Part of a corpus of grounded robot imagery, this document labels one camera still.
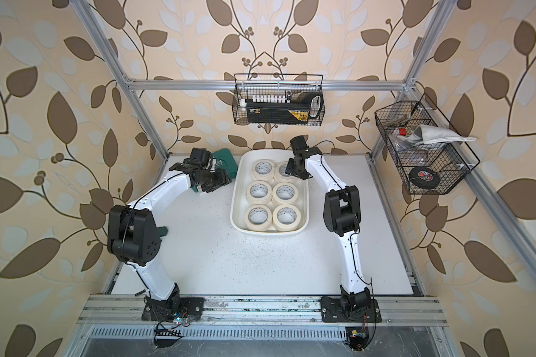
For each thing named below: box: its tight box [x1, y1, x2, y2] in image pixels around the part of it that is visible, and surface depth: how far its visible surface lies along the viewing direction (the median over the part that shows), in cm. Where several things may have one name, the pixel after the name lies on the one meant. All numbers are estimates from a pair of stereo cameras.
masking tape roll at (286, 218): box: [272, 203, 302, 233], surface depth 91 cm
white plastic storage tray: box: [230, 149, 309, 237], surface depth 98 cm
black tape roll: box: [408, 166, 442, 190], surface depth 73 cm
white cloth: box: [398, 124, 478, 146], surface depth 64 cm
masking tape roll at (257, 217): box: [244, 203, 273, 232], surface depth 93 cm
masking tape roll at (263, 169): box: [251, 159, 275, 180], surface depth 108 cm
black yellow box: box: [244, 91, 325, 125], surface depth 86 cm
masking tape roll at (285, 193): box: [271, 182, 299, 204], surface depth 101 cm
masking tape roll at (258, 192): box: [245, 179, 273, 205], surface depth 101 cm
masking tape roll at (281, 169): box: [274, 162, 293, 180], surface depth 109 cm
